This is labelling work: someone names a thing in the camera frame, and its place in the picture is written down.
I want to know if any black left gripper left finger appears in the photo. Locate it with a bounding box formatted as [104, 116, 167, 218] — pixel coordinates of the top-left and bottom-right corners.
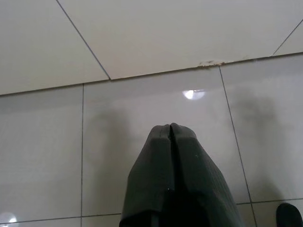
[119, 124, 172, 227]

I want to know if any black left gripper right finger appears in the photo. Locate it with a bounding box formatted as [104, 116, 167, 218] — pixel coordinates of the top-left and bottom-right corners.
[156, 122, 237, 227]

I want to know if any dark robot left foot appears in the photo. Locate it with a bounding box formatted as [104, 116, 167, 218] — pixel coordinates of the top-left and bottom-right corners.
[276, 202, 303, 227]

